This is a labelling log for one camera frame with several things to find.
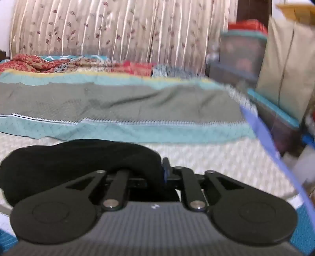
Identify multicoloured patchwork cloth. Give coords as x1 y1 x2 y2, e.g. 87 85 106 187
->
55 58 154 77

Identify white quilted bedspread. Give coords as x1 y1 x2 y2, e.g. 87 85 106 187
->
0 132 309 237

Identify blue strap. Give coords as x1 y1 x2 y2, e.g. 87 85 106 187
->
239 102 315 223

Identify light wooden furniture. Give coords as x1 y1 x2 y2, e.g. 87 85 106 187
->
275 2 315 23

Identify black pants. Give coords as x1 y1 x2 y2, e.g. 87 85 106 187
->
0 138 164 208

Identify grey-green blanket with teal border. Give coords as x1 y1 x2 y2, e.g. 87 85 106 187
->
0 70 259 144

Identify red cloth bundle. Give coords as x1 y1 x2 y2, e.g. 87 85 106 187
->
227 20 268 35

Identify red patterned cloth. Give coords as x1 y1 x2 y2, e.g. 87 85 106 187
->
0 54 72 74

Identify beige floral curtain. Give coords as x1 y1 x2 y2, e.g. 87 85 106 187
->
9 0 239 65

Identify clear storage box teal lid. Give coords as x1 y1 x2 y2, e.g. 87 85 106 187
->
219 30 268 83

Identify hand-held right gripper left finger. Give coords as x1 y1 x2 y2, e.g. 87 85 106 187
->
65 169 148 212

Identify blue white patterned cloth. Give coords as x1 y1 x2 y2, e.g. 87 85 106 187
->
152 64 198 79

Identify beige cushion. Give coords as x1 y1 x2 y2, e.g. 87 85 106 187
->
255 15 315 122

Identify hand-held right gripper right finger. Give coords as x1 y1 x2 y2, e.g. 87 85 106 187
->
162 158 241 212

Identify dark storage box blue lid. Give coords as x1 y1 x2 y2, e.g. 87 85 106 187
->
247 88 300 154

